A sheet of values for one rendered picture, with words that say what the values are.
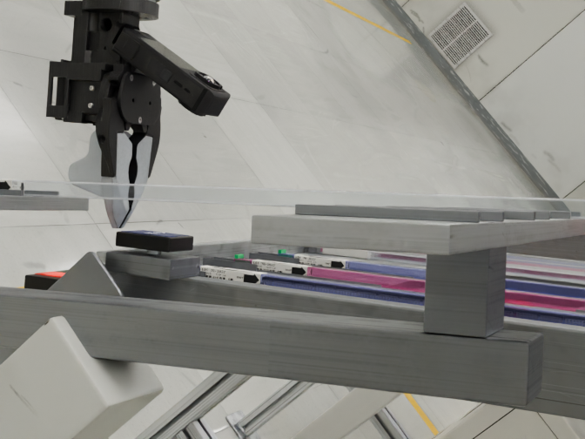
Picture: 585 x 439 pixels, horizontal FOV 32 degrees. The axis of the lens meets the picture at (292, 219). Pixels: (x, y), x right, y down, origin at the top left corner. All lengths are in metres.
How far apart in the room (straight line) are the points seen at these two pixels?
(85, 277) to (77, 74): 0.22
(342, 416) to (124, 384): 1.36
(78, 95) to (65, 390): 0.45
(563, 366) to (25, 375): 0.37
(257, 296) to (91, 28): 0.33
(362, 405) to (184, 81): 1.09
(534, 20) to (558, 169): 1.39
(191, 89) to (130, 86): 0.06
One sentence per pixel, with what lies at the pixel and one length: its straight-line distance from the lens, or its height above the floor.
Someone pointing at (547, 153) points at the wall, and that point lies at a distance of 9.66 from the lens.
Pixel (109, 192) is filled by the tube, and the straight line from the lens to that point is 0.71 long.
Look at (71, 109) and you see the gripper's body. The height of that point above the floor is 0.76.
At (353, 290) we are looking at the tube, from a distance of 0.87.
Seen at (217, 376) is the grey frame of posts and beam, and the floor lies 0.40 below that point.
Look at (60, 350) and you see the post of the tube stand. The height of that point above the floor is 0.83.
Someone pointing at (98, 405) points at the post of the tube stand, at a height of 0.83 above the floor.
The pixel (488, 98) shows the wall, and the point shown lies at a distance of 9.79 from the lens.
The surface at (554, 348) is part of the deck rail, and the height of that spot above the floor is 0.99.
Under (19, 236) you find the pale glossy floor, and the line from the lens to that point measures 2.30.
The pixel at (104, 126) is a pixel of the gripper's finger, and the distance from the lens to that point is 0.93.
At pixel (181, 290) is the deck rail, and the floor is 0.78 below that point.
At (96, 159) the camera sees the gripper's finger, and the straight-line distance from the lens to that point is 0.97.
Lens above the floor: 1.14
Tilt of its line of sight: 18 degrees down
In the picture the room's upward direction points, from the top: 49 degrees clockwise
